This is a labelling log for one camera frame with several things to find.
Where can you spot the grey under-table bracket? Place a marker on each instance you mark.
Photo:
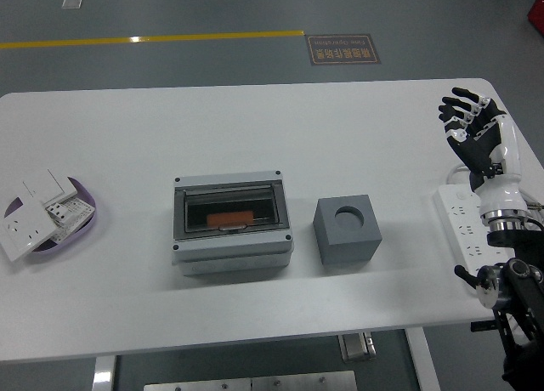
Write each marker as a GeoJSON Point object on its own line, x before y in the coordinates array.
{"type": "Point", "coordinates": [357, 347]}

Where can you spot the small white socket module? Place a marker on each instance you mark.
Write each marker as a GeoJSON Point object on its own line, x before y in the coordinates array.
{"type": "Point", "coordinates": [57, 212]}

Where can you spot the metal base plate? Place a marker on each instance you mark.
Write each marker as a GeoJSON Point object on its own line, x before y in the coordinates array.
{"type": "Point", "coordinates": [251, 382]}

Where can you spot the brown floor sign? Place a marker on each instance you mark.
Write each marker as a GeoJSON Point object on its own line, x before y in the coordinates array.
{"type": "Point", "coordinates": [343, 49]}

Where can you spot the white table leg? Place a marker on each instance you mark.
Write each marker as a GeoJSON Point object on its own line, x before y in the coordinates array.
{"type": "Point", "coordinates": [425, 365]}
{"type": "Point", "coordinates": [103, 374]}

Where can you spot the grey cube with round hole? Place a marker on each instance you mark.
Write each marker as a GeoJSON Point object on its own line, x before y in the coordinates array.
{"type": "Point", "coordinates": [340, 246]}

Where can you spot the orange cylinder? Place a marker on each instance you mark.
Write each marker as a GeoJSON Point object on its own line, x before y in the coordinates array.
{"type": "Point", "coordinates": [229, 218]}

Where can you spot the red cabinet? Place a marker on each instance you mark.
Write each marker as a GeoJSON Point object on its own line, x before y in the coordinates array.
{"type": "Point", "coordinates": [536, 13]}

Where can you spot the white wall switch panel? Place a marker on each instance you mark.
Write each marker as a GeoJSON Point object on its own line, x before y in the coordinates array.
{"type": "Point", "coordinates": [42, 185]}

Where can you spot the black under-table controller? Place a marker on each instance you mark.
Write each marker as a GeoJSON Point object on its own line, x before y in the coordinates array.
{"type": "Point", "coordinates": [480, 326]}

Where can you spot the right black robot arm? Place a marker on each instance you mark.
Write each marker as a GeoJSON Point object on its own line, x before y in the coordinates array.
{"type": "Point", "coordinates": [514, 238]}

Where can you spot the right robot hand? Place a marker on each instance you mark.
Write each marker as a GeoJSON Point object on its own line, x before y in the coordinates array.
{"type": "Point", "coordinates": [501, 191]}

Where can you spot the small metal floor plate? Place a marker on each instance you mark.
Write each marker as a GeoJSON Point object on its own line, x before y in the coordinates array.
{"type": "Point", "coordinates": [71, 3]}

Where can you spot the white wall socket panel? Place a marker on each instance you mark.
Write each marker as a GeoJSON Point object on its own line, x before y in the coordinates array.
{"type": "Point", "coordinates": [23, 234]}

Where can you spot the grey electrical box with lid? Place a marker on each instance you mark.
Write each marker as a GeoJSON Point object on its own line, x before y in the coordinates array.
{"type": "Point", "coordinates": [229, 248]}

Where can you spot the purple tray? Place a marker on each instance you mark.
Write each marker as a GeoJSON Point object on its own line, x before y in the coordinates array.
{"type": "Point", "coordinates": [64, 248]}

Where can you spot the white perforated plastic plate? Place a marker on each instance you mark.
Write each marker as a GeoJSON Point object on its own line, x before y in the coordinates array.
{"type": "Point", "coordinates": [78, 210]}

